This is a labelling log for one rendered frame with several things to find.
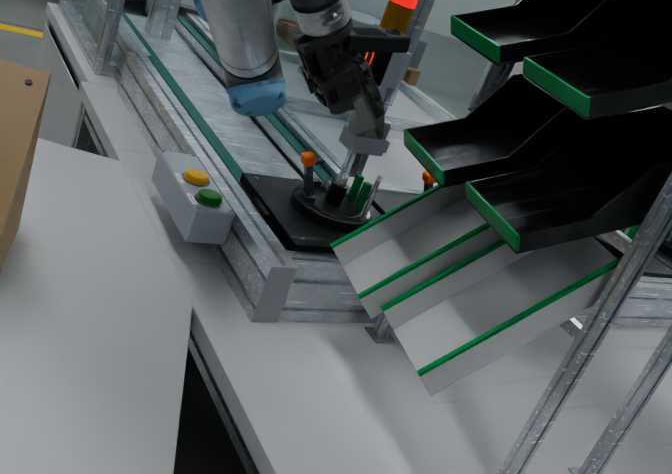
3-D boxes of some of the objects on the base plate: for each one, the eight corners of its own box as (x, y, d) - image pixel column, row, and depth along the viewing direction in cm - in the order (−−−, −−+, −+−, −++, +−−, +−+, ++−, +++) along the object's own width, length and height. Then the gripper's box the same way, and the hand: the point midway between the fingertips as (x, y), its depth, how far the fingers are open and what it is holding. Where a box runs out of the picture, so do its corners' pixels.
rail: (250, 322, 114) (273, 261, 110) (117, 91, 180) (128, 47, 176) (283, 323, 117) (306, 263, 113) (140, 95, 183) (151, 52, 179)
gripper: (279, 26, 113) (321, 133, 127) (316, 57, 104) (357, 168, 119) (328, -2, 114) (364, 107, 129) (368, 27, 106) (402, 140, 120)
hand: (373, 122), depth 123 cm, fingers closed on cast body, 4 cm apart
